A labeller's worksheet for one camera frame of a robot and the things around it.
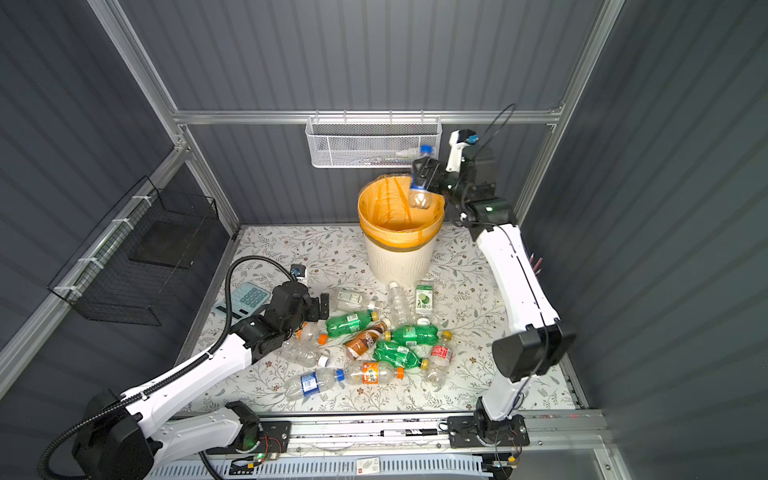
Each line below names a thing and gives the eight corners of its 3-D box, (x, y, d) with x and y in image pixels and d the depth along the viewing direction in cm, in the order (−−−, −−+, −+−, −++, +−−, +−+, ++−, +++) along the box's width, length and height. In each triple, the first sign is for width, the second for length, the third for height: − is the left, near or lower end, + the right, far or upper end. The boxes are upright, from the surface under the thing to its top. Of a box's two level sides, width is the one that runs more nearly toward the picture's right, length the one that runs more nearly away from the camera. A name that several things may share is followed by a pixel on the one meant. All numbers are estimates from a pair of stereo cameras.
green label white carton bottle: (415, 314, 96) (416, 309, 94) (414, 289, 102) (414, 284, 100) (434, 314, 96) (435, 309, 94) (432, 289, 102) (433, 284, 100)
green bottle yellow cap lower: (372, 357, 88) (371, 353, 85) (376, 344, 90) (376, 339, 88) (427, 373, 85) (428, 369, 82) (430, 359, 87) (431, 354, 85)
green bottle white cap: (384, 345, 89) (384, 339, 86) (384, 330, 92) (384, 324, 89) (437, 345, 89) (439, 339, 86) (435, 330, 92) (437, 324, 89)
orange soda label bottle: (346, 385, 83) (344, 380, 79) (348, 365, 86) (346, 359, 82) (404, 385, 83) (404, 380, 79) (403, 365, 86) (404, 359, 82)
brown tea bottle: (354, 363, 86) (352, 357, 83) (345, 352, 89) (343, 345, 85) (393, 331, 93) (394, 324, 89) (385, 321, 95) (384, 314, 91)
